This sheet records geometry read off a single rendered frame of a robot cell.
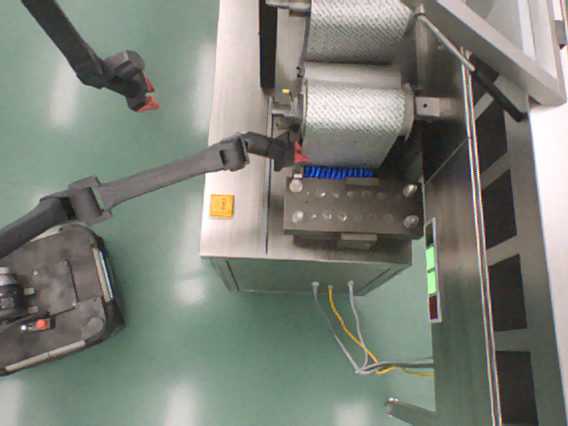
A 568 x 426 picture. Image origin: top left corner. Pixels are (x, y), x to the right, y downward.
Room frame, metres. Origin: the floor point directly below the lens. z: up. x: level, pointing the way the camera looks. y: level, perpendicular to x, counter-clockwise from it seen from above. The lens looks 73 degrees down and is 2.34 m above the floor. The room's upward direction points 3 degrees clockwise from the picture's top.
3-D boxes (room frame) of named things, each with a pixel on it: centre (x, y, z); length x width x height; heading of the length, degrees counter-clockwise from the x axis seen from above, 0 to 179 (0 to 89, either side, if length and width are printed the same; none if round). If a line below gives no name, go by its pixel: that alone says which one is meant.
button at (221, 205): (0.45, 0.16, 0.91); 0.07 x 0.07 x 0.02; 1
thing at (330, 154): (0.56, -0.18, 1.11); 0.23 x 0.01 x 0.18; 91
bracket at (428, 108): (0.62, -0.36, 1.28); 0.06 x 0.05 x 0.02; 91
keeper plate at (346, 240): (0.34, -0.25, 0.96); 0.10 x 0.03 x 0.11; 91
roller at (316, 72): (0.74, -0.19, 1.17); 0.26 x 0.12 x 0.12; 91
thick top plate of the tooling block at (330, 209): (0.44, -0.23, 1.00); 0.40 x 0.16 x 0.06; 91
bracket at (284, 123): (0.65, -0.02, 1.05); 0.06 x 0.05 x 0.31; 91
